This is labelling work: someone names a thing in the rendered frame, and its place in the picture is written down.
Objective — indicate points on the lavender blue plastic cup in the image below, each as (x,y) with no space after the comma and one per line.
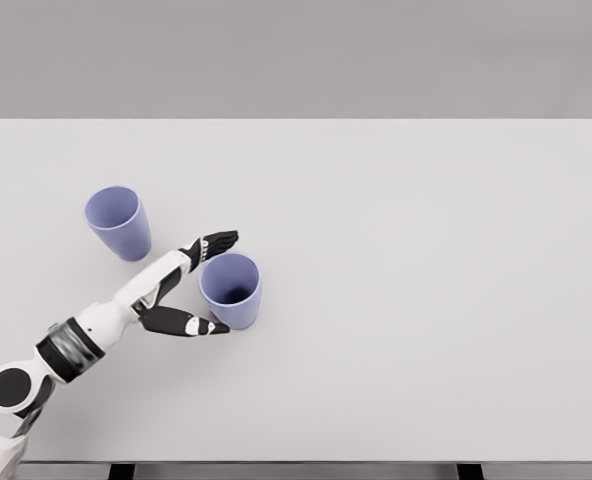
(233,295)
(118,222)

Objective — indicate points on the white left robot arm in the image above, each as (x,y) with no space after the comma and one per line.
(56,350)

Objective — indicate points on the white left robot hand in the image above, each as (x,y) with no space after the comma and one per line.
(148,282)

